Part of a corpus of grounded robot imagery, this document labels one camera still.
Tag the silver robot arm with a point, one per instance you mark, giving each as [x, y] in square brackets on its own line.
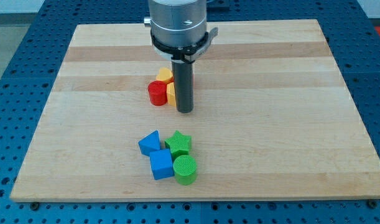
[177, 23]

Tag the yellow hexagon block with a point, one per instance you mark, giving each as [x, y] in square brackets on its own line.
[171, 94]

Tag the green star block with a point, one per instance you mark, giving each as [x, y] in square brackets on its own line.
[179, 144]

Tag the red cylinder block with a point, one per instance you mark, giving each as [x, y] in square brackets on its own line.
[157, 93]

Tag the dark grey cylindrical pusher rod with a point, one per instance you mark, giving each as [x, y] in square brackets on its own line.
[183, 83]

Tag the yellow heart block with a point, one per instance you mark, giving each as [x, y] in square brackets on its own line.
[165, 75]

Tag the blue triangle block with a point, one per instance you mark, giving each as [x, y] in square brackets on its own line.
[150, 143]

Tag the green cylinder block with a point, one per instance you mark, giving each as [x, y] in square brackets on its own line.
[185, 169]

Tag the blue cube block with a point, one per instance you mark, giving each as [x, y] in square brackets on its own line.
[161, 164]

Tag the wooden board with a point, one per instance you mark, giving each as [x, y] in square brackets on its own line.
[273, 119]

